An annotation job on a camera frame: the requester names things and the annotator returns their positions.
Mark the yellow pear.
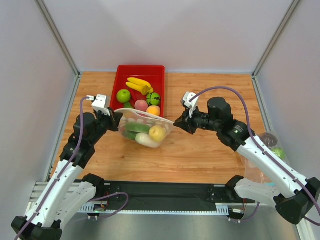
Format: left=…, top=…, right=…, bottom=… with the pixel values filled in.
left=149, top=125, right=167, bottom=143

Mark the polka dot zip bag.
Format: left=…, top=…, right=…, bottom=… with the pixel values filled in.
left=114, top=108, right=174, bottom=149

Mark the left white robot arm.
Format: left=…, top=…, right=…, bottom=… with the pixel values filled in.
left=11, top=108, right=123, bottom=240

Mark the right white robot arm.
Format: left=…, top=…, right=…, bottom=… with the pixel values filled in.
left=174, top=92, right=320, bottom=225

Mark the clear bag of spare food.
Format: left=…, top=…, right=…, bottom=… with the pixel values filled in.
left=237, top=135, right=306, bottom=190

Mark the green orange mango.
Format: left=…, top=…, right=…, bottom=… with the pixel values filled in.
left=123, top=102, right=134, bottom=109

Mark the green leafy vegetable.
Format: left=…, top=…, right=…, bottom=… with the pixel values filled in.
left=122, top=122, right=151, bottom=140

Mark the green apple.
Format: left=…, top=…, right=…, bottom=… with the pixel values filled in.
left=116, top=89, right=131, bottom=104

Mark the pink peach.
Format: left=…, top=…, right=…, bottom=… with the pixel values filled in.
left=134, top=100, right=149, bottom=112

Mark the red chili pepper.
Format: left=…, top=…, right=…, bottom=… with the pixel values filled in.
left=130, top=91, right=138, bottom=102

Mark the yellow orange peach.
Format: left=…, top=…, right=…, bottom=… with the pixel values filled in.
left=146, top=105, right=161, bottom=117

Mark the white radish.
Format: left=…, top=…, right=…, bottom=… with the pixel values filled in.
left=135, top=133, right=161, bottom=148

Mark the small green watermelon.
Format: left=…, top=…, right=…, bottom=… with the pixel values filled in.
left=146, top=92, right=161, bottom=106

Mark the yellow banana bunch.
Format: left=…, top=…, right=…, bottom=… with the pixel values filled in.
left=125, top=77, right=154, bottom=96

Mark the red plastic bin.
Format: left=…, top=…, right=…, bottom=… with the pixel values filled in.
left=109, top=65, right=166, bottom=117

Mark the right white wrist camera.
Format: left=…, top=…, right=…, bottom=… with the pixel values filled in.
left=180, top=91, right=199, bottom=119

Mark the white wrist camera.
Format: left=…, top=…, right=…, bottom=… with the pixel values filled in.
left=180, top=91, right=199, bottom=119
left=86, top=94, right=111, bottom=116

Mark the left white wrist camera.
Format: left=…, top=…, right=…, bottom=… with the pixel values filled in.
left=86, top=94, right=111, bottom=116

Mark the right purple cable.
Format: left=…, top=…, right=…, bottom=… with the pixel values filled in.
left=189, top=86, right=320, bottom=225

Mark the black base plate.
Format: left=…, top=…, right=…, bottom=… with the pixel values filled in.
left=93, top=181, right=254, bottom=212

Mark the white slotted cable duct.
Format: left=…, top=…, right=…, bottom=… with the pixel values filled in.
left=74, top=201, right=246, bottom=216

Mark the aluminium front rail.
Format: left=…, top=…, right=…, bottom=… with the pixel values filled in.
left=29, top=181, right=80, bottom=203

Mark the left aluminium frame post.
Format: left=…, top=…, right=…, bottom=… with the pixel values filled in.
left=33, top=0, right=82, bottom=77

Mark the aluminium frame post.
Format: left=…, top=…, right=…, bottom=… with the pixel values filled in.
left=251, top=0, right=303, bottom=78
left=33, top=0, right=82, bottom=77

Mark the right aluminium frame post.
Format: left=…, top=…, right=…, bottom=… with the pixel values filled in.
left=251, top=0, right=303, bottom=78

